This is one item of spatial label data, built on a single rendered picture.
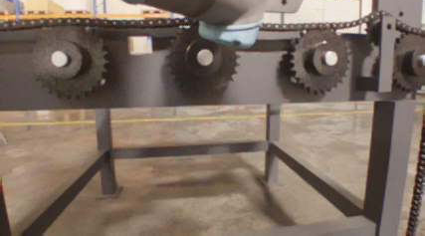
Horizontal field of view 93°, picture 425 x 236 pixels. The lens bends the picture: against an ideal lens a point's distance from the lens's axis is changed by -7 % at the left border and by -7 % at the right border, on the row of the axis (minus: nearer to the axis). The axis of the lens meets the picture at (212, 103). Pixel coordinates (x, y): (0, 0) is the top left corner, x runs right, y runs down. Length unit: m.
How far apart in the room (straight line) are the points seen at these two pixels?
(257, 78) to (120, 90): 0.34
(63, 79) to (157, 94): 0.20
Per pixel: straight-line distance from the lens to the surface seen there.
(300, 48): 0.57
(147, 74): 0.55
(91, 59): 0.54
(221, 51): 0.48
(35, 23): 0.59
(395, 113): 0.81
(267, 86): 0.59
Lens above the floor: 0.82
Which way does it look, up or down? 7 degrees down
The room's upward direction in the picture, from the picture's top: 1 degrees counter-clockwise
